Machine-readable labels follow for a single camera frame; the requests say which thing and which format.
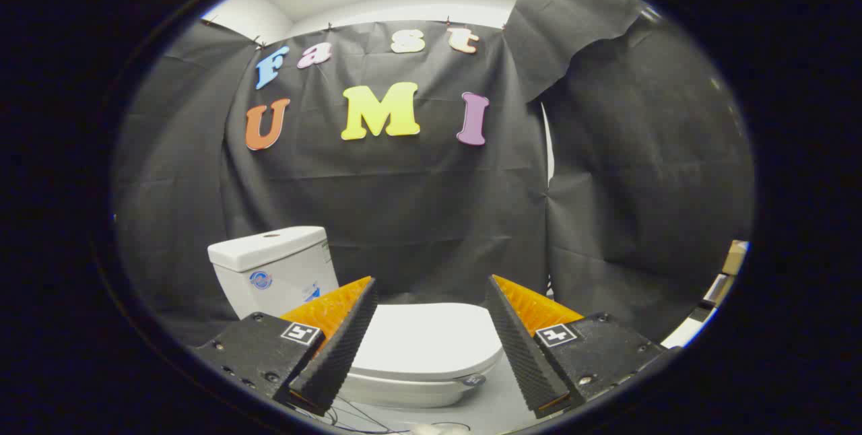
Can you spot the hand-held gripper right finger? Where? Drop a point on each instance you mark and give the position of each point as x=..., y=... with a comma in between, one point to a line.
x=528, y=357

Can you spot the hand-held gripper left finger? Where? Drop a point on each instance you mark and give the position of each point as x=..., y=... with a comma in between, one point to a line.
x=340, y=347

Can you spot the white toilet lid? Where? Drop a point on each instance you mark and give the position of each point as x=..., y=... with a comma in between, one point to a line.
x=431, y=341

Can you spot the black backdrop cloth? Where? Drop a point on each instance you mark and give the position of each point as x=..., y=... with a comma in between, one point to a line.
x=404, y=206

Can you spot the brown cardboard box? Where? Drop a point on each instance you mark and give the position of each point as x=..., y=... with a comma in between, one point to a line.
x=735, y=256

